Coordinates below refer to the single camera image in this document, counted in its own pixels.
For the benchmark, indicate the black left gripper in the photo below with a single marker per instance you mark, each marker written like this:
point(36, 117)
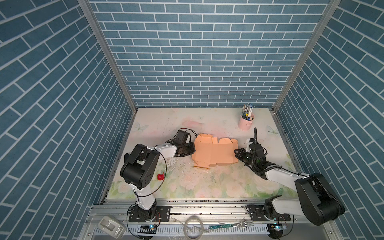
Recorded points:
point(192, 149)

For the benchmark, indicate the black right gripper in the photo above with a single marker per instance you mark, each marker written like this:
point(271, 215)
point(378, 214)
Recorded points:
point(239, 155)

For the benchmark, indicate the peach cardboard paper box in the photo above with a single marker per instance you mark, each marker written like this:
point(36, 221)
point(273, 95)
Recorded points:
point(211, 151)

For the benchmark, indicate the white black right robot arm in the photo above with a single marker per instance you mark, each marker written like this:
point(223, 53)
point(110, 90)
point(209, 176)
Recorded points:
point(317, 200)

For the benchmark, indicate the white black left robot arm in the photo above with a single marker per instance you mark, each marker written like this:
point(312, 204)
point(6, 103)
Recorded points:
point(140, 165)

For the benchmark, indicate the pink metal pen cup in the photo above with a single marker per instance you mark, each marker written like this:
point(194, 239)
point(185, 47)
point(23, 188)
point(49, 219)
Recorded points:
point(246, 124)

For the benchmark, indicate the small red toy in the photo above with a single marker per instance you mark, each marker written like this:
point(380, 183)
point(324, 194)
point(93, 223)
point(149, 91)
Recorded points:
point(161, 177)

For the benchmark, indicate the white labelled marker pen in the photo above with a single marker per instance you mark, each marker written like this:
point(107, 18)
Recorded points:
point(249, 113)

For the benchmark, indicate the white plastic holder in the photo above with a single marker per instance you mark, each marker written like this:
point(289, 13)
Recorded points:
point(112, 227)

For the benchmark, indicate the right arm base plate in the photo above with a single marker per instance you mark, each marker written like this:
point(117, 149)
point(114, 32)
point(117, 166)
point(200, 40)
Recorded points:
point(259, 213)

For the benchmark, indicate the aluminium front rail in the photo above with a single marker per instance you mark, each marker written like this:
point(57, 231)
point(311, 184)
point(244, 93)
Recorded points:
point(209, 211)

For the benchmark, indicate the green handled fork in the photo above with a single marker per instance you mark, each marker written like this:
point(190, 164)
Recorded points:
point(244, 223)

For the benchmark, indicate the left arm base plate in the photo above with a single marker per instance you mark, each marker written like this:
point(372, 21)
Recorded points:
point(139, 215)

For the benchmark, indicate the aluminium left corner post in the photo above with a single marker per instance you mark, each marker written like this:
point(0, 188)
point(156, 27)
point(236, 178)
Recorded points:
point(92, 20)

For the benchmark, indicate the aluminium corner post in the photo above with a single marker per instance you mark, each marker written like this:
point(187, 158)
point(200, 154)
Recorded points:
point(318, 30)
point(92, 20)

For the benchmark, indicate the aluminium right corner post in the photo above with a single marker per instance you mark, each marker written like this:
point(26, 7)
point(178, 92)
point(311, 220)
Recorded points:
point(318, 30)

